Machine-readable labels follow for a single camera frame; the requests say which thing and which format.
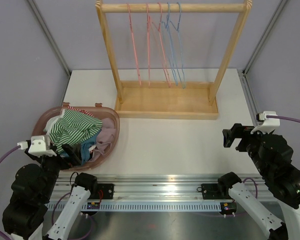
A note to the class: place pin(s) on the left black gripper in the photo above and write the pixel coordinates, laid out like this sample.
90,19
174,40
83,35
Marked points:
65,164

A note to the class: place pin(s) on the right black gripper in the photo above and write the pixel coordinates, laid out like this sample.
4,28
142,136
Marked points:
237,130

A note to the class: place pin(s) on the blue tank top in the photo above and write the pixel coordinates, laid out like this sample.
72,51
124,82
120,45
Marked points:
89,150

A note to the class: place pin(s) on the green white striped tank top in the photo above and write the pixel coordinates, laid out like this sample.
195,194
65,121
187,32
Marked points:
71,127

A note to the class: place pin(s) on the pink tank top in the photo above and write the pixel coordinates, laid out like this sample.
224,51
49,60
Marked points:
105,138

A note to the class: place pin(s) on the red white striped tank top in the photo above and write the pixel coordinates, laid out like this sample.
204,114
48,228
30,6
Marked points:
80,111

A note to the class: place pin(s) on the blue wire hanger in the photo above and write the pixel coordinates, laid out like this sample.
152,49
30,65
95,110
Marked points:
171,59
177,29

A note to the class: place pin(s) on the pink wire hanger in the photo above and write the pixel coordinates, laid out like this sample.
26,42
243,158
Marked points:
134,45
148,44
158,38

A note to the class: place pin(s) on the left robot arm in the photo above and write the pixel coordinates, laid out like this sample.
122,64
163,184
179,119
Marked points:
31,192

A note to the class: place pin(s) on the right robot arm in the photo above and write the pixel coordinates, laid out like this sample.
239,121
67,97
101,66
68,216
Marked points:
272,156

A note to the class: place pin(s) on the wooden clothes rack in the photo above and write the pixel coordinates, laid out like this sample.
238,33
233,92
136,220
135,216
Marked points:
166,99

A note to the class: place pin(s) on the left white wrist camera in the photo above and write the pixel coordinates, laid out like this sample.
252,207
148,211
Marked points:
38,146

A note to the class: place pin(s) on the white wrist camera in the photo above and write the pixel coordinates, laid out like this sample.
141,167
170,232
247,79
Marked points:
267,123
38,146

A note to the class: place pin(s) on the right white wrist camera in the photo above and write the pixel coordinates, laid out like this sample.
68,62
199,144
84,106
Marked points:
267,123

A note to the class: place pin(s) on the white slotted cable duct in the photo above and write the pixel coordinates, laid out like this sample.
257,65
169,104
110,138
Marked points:
130,206

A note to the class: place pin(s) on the aluminium mounting rail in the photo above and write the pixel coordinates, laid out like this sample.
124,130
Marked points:
157,188

